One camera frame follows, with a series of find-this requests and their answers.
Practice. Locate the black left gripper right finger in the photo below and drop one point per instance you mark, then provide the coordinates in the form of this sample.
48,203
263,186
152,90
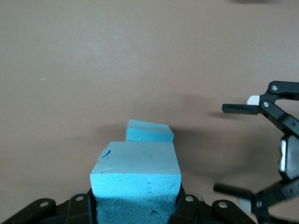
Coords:
201,213

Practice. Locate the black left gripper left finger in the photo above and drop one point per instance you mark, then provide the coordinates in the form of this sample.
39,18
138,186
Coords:
70,212

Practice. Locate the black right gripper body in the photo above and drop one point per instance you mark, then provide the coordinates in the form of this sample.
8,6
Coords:
292,158

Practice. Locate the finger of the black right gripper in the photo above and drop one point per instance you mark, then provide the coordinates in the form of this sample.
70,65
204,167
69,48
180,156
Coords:
233,190
238,109

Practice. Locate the light blue foam block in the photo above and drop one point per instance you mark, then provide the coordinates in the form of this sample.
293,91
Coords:
149,133
137,182

